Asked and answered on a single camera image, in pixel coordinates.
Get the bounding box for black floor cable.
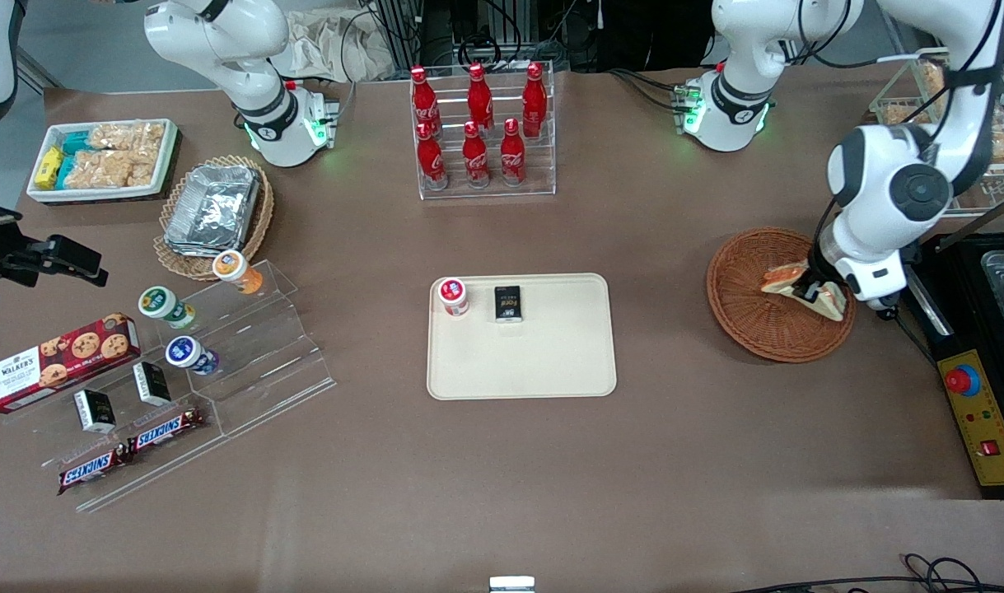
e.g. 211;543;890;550
728;553;1004;593

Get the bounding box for black base cables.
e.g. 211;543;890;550
607;68;685;112

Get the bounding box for orange yogurt bottle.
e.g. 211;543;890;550
212;250;264;296

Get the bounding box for light scalloped wicker basket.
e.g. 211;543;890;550
153;154;276;282

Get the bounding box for red emergency stop button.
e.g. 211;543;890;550
944;363;982;399

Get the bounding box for clear acrylic bottle rack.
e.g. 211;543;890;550
409;59;558;201

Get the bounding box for black cable with plug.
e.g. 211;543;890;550
876;306;941;367

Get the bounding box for Snickers bar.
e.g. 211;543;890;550
128;408;206;455
57;449;132;496

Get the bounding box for blue yogurt bottle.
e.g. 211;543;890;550
165;335;220;377

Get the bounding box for green yogurt bottle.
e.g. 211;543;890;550
138;286;196;330

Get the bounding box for red cola bottle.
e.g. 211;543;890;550
461;120;491;189
499;118;527;188
416;122;450;191
521;62;549;139
466;63;496;134
409;66;441;138

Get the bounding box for aluminium frame with cables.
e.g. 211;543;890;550
349;0;525;79

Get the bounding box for stacked foil containers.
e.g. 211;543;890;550
163;164;262;257

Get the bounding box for red Walkers cookie box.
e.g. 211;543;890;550
0;312;142;414

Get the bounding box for clear acrylic tiered stand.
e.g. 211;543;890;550
6;259;338;514

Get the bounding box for white rectangular snack bin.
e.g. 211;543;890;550
26;119;180;205

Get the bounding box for yellow control box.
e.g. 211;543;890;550
936;349;1004;489

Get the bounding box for crumpled beige bag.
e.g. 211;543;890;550
273;7;397;83

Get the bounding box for small black box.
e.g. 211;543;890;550
133;361;173;407
493;285;524;324
73;389;117;435

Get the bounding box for yellow snack packet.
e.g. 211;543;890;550
35;146;64;189

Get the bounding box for beige plastic tray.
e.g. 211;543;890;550
426;273;618;401

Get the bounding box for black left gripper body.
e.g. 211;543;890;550
807;234;847;287

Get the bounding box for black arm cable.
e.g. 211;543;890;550
794;0;1004;248

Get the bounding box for black equipment base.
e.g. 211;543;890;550
901;233;1004;501

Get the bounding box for red lid yogurt bottle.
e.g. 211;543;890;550
438;278;471;318

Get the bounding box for triangular sandwich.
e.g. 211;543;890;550
759;259;848;323

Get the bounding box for bagged rice crackers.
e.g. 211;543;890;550
65;148;158;189
88;121;166;154

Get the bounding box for round brown wicker basket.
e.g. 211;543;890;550
706;227;857;364

